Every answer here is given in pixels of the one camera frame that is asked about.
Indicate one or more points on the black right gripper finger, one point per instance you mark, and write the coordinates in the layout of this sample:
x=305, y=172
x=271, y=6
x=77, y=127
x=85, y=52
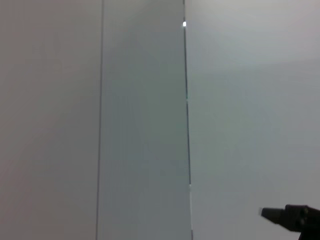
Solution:
x=297, y=217

